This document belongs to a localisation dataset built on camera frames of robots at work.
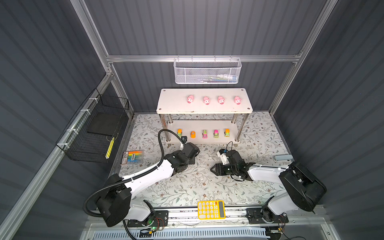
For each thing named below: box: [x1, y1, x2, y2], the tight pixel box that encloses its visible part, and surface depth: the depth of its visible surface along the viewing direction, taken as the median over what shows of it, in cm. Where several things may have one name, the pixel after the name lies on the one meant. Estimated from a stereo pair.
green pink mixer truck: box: [213, 129, 220, 138], surface depth 101 cm
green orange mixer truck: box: [177, 128, 183, 138], surface depth 101 cm
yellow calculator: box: [197, 200, 226, 220], surface depth 77 cm
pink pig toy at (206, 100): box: [203, 96, 211, 105], surface depth 78 cm
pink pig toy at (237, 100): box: [234, 96, 242, 105], surface depth 78 cm
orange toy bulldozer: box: [190, 131, 197, 139], surface depth 101 cm
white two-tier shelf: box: [156, 88, 253, 144], surface depth 85 cm
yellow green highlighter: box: [105, 137, 115, 160], surface depth 69 cm
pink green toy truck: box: [202, 129, 208, 139], surface depth 99 cm
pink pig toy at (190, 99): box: [186, 95, 194, 104], surface depth 79 cm
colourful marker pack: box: [120, 150, 144, 165], surface depth 96 cm
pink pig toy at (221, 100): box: [218, 96, 225, 105], surface depth 79 cm
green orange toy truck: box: [224, 128, 231, 138], surface depth 100 cm
